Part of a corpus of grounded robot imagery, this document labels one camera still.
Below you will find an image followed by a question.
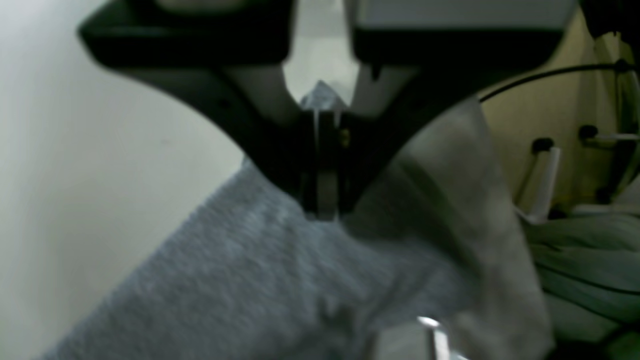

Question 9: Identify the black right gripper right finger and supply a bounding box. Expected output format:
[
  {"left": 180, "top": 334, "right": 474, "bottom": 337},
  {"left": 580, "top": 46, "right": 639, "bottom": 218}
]
[{"left": 332, "top": 0, "right": 578, "bottom": 215}]

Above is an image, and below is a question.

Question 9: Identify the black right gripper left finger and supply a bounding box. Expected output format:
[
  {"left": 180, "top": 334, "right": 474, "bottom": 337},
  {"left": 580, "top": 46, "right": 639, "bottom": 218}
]
[{"left": 78, "top": 0, "right": 320, "bottom": 217}]

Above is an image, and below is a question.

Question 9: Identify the grey T-shirt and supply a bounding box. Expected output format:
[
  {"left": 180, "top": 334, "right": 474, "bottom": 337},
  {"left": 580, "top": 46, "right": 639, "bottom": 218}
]
[{"left": 39, "top": 97, "right": 554, "bottom": 360}]

